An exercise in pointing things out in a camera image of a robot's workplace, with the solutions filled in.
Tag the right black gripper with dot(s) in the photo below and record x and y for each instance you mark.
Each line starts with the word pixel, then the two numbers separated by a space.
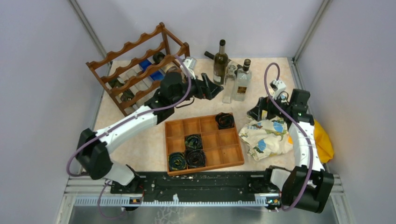
pixel 263 104

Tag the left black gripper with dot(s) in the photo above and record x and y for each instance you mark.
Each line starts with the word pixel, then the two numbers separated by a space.
pixel 206 89

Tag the clear glass bottle back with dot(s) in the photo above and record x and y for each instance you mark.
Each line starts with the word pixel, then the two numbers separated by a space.
pixel 229 82

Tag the dark wine bottle grey label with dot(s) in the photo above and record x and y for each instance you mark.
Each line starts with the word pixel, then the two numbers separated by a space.
pixel 220 64

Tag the dark wine bottle beige label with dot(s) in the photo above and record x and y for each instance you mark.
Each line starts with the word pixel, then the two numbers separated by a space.
pixel 167 68

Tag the brown wooden wine rack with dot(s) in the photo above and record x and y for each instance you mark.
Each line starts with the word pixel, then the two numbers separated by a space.
pixel 114 92

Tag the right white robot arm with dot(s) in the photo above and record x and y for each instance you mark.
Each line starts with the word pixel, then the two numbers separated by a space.
pixel 307 186

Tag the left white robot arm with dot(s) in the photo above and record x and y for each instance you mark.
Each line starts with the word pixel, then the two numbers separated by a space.
pixel 95 147

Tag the lying green wine bottle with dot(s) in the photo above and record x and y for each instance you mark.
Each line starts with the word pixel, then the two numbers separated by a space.
pixel 210 55

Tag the dinosaur print white cloth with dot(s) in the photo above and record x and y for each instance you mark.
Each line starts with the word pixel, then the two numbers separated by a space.
pixel 266 138

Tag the rolled tie orange pattern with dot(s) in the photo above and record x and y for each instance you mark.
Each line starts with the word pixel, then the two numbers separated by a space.
pixel 224 120

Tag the rolled dark blue tie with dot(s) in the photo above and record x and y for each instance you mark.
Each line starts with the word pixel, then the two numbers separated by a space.
pixel 195 158

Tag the yellow cloth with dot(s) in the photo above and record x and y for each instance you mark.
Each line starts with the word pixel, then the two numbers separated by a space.
pixel 322 150

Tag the rolled dark green tie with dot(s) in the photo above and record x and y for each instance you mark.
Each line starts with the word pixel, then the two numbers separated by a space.
pixel 176 161

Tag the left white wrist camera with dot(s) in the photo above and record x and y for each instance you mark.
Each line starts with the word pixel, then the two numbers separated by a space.
pixel 188 66

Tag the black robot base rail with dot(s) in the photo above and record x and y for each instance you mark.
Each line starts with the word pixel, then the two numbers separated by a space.
pixel 158 189

